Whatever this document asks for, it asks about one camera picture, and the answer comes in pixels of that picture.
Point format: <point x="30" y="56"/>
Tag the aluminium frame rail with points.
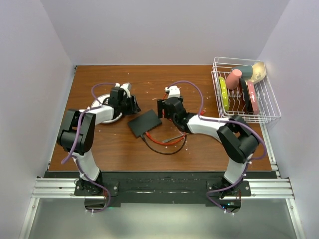
<point x="59" y="211"/>

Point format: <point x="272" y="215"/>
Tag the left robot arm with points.
<point x="76" y="133"/>

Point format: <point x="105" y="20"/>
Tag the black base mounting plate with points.
<point x="170" y="188"/>

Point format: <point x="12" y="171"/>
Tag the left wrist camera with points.
<point x="127" y="88"/>

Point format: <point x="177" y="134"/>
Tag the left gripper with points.
<point x="133" y="108"/>

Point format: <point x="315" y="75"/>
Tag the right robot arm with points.
<point x="238" y="139"/>

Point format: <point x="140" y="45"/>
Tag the yellow-green plate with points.
<point x="224" y="92"/>

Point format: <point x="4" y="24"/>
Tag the pink cup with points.
<point x="232" y="79"/>

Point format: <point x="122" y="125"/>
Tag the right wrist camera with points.
<point x="172" y="91"/>

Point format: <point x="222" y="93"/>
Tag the dark green cup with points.
<point x="247" y="71"/>

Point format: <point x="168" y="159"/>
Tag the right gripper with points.
<point x="161" y="105"/>

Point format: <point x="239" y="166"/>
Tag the pink plate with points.
<point x="253" y="97"/>

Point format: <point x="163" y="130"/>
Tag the white wire dish rack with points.
<point x="268" y="106"/>

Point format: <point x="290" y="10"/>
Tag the black network switch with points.
<point x="144" y="123"/>

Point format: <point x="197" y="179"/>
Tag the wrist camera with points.
<point x="172" y="91"/>
<point x="127" y="88"/>

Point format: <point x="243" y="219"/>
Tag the beige bowl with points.
<point x="258" y="72"/>

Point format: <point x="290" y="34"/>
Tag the white round patterned plate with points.
<point x="108" y="115"/>

